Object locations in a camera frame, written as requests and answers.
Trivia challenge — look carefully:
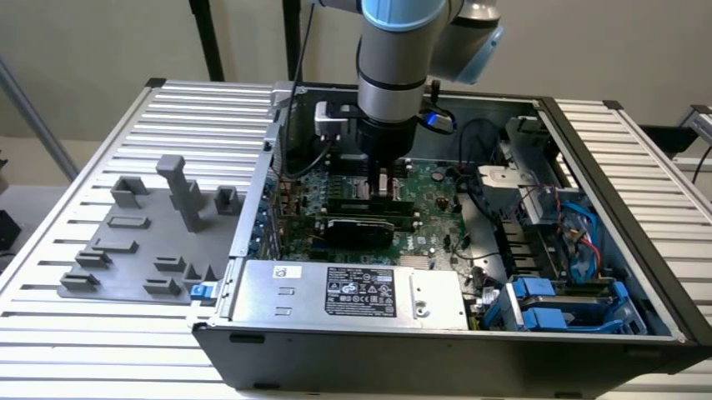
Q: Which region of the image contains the red disk wire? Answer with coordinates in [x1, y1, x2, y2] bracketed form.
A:
[576, 232, 602, 272]

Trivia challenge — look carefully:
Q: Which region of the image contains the grey metal pole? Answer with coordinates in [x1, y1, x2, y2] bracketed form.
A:
[0, 56, 80, 183]

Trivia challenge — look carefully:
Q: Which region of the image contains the grey parts rack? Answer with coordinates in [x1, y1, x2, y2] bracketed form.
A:
[57, 153, 247, 303]

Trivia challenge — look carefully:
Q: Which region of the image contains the blue disk wire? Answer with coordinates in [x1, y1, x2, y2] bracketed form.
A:
[558, 199, 602, 287]

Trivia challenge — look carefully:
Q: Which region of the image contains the black bracket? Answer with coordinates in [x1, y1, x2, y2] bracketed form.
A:
[637, 123, 697, 160]

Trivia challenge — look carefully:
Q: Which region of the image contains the silver power supply unit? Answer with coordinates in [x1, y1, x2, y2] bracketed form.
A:
[226, 259, 473, 331]

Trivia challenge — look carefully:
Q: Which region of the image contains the black power wire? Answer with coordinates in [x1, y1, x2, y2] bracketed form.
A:
[453, 117, 505, 205]

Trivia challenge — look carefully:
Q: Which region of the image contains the blue disk bay bracket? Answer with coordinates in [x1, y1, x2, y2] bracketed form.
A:
[482, 274, 642, 335]

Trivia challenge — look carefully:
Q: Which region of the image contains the aluminium rail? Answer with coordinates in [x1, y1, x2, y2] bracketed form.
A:
[673, 103, 712, 145]

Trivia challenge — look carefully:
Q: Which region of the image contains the silver disk bay cage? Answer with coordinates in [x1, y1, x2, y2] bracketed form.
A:
[475, 116, 581, 227]

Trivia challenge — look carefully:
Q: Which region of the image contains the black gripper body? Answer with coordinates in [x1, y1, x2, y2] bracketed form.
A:
[355, 117, 417, 164]

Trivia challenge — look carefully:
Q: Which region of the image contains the green RAM stick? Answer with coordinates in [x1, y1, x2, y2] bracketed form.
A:
[326, 198, 415, 216]

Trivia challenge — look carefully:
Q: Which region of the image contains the CPU socket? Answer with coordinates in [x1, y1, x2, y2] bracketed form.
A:
[331, 173, 409, 201]

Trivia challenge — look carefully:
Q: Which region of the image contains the black open PC case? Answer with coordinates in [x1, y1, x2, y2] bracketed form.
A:
[191, 81, 712, 393]

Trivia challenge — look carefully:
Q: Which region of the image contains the black graphics card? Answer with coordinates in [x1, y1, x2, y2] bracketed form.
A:
[320, 216, 397, 252]

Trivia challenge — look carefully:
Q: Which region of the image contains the black box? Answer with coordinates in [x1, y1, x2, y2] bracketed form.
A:
[0, 209, 23, 252]

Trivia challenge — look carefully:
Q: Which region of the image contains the blue lit USB plug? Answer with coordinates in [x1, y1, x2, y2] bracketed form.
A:
[421, 81, 458, 134]

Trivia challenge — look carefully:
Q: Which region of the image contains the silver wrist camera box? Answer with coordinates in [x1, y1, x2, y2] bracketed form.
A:
[314, 101, 361, 141]

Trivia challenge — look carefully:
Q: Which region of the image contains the black camera cable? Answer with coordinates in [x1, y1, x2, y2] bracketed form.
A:
[280, 0, 335, 178]

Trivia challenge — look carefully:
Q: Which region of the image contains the black stand pole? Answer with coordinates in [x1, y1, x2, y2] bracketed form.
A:
[282, 0, 306, 83]
[187, 0, 226, 83]

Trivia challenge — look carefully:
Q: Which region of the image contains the green motherboard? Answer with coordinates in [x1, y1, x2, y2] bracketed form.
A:
[264, 157, 475, 268]

